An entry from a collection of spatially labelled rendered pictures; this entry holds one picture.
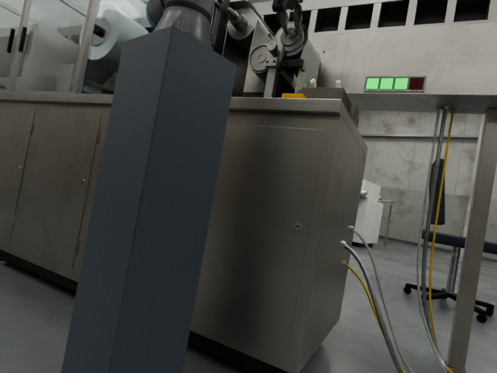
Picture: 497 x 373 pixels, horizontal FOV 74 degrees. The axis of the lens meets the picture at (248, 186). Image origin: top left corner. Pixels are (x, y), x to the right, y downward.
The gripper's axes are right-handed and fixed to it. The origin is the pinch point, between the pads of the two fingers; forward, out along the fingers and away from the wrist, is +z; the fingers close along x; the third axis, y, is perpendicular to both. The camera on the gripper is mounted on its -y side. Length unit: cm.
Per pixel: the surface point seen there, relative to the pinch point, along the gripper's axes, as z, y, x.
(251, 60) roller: 9.2, -3.7, 18.4
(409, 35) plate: 18, 36, -40
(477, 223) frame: 80, -13, -77
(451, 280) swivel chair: 210, 40, -87
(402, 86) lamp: 33, 17, -41
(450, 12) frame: 13, 43, -55
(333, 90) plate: 15.4, -17.6, -20.3
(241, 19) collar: -4.8, 5.3, 24.1
